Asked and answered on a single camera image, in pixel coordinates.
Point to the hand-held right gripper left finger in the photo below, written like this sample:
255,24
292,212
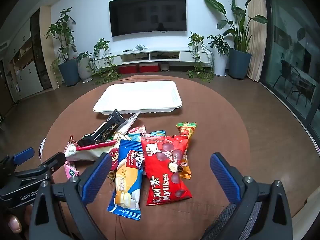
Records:
96,180

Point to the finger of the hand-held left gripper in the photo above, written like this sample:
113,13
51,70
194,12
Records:
23,154
53,162

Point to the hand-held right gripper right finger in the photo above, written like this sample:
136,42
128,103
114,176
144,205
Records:
225,177

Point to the pink snack packet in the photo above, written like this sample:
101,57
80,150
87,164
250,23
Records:
71,170

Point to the blue cake packet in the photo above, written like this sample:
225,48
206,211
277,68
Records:
127,177

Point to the black snack packet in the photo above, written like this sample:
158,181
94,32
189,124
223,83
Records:
100,132

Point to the orange snack packet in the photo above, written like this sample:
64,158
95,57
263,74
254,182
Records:
187,135

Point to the red chocolate ball packet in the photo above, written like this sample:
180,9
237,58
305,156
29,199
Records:
166,167

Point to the white packet with maroon edge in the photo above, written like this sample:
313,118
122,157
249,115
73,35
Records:
127,123

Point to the white plastic tray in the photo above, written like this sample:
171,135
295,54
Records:
140,96

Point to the person's left hand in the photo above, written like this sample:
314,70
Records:
13,223

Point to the gold snack packet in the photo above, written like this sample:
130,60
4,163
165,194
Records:
112,175

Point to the white packet with round logo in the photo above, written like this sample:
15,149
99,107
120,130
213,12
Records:
87,152

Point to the small red white packet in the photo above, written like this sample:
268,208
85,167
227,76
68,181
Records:
137,130

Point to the light blue cartoon packet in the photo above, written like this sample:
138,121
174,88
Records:
150,135

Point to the dark blue round pot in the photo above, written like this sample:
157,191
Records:
69,72

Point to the grey white tall pot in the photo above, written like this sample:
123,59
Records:
85,70

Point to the small leafy plant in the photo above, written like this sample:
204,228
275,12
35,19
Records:
83,55

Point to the dark blue square pot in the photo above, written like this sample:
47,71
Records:
239,63

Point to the red storage box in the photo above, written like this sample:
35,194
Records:
149,68
128,69

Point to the trailing pothos plant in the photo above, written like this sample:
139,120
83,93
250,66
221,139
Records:
102,52

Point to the dark outdoor chair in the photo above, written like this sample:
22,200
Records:
305,87
285,72

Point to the small white pot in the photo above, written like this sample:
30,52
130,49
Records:
164,66

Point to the tall leafy tree plant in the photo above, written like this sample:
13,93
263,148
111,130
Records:
62,33

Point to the bushy schefflera plant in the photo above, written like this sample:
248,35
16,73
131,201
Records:
220,43

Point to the white television cabinet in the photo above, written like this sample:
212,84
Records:
165,55

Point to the hanging vine plant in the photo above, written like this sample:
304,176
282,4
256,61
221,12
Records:
197,41

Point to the glass sliding door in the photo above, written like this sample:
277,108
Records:
290,42

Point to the large broad-leaf plant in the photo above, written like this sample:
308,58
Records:
237,20

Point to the wooden wall cabinet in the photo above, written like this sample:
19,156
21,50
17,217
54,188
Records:
27,62

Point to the wall-mounted black television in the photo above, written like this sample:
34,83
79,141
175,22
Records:
148,13

